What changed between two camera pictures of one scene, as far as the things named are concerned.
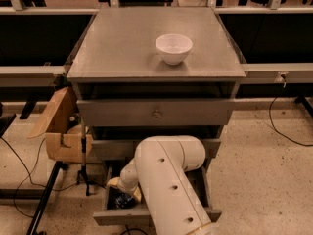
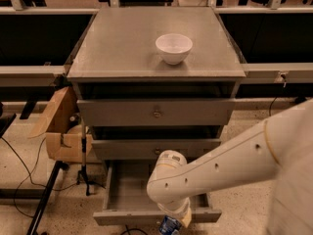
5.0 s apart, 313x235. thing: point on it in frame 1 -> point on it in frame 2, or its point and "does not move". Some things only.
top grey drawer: x=158 y=112 does not move
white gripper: x=125 y=184 -> x=175 y=210
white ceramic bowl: x=174 y=48 does not move
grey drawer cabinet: x=126 y=93 does not move
